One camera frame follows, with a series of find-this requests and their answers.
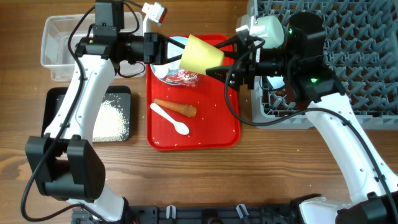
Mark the red snack wrapper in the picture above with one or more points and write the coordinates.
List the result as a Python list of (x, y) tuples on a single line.
[(183, 77)]

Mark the black waste tray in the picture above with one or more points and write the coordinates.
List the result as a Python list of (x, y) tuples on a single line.
[(119, 95)]

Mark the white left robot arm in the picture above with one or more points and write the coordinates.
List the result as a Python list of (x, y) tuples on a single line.
[(64, 163)]

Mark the yellow plastic cup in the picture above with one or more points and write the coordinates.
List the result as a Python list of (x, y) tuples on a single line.
[(198, 56)]

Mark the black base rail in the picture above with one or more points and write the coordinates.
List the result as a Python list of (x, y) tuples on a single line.
[(266, 214)]

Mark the orange carrot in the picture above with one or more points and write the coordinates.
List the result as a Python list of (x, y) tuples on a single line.
[(186, 110)]

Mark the mint green bowl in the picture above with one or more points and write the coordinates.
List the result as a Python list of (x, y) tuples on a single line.
[(270, 29)]

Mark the light blue plate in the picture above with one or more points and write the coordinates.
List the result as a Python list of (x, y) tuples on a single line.
[(163, 72)]

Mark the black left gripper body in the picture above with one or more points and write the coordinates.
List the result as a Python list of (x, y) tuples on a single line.
[(152, 51)]

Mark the white plastic spoon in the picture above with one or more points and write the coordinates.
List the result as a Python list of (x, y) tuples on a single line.
[(181, 128)]

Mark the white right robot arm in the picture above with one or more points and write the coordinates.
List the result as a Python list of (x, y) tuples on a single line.
[(296, 54)]

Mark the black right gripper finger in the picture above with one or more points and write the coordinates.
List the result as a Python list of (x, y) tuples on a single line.
[(234, 47), (219, 73)]

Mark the grey dishwasher rack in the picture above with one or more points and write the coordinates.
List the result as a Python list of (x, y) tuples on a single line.
[(360, 47)]

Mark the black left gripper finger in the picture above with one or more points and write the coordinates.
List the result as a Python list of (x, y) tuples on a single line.
[(172, 58), (168, 40)]

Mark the clear plastic bin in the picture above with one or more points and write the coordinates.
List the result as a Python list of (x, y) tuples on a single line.
[(55, 55)]

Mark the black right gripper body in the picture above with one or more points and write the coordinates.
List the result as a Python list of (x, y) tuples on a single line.
[(273, 63)]

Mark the red plastic tray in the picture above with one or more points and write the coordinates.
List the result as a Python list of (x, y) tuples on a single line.
[(213, 126)]

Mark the light blue rice bowl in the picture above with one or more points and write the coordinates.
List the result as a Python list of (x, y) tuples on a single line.
[(275, 83)]

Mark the white rice pile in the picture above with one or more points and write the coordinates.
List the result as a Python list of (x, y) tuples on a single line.
[(110, 124)]

